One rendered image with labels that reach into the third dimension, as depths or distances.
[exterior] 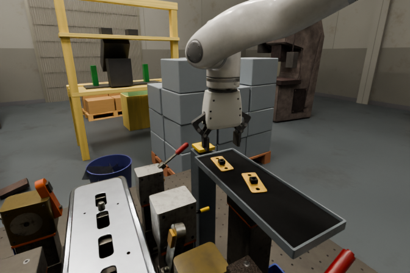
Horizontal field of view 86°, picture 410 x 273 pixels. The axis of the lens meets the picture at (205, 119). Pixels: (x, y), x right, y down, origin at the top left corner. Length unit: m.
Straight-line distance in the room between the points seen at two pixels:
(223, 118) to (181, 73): 1.52
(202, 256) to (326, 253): 0.71
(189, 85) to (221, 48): 1.67
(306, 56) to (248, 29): 4.80
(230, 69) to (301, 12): 0.18
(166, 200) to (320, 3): 0.52
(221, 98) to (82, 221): 0.53
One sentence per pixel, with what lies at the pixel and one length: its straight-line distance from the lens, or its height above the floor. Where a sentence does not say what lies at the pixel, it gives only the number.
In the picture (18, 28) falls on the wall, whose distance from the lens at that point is 8.37.
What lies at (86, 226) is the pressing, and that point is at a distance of 0.75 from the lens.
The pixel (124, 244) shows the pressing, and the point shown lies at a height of 1.00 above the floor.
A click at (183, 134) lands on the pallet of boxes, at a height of 0.68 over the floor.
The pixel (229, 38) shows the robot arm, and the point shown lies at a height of 1.49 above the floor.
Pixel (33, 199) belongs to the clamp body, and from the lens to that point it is 0.83.
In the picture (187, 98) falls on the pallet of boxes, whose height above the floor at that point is 1.05.
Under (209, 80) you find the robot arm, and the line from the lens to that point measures 0.54.
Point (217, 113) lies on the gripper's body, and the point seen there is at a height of 1.32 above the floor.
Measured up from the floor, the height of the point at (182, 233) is 1.10.
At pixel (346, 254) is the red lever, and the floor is 1.16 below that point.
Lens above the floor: 1.46
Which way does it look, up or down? 17 degrees down
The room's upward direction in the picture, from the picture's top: straight up
